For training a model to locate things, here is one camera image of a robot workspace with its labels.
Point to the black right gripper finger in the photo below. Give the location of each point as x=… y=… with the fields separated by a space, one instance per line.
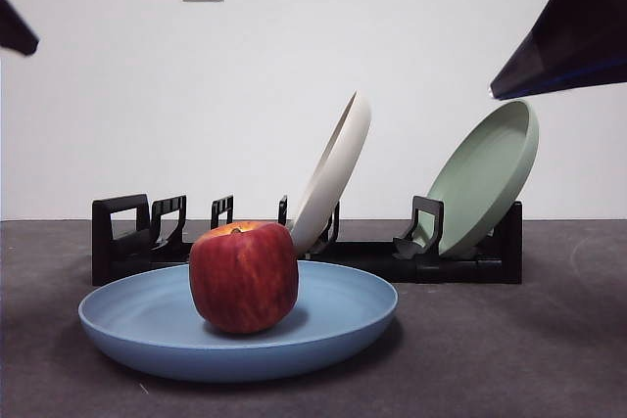
x=578 y=36

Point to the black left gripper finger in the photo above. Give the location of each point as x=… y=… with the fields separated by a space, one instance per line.
x=14 y=31

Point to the blue plate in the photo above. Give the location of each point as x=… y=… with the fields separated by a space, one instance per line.
x=147 y=339

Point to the red apple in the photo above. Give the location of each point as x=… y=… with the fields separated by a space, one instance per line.
x=245 y=281

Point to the green plate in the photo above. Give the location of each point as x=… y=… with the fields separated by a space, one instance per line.
x=485 y=173

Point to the black plate rack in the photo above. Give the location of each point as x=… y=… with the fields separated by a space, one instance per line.
x=450 y=271

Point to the cream white plate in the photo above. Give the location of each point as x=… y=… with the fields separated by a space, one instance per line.
x=338 y=168

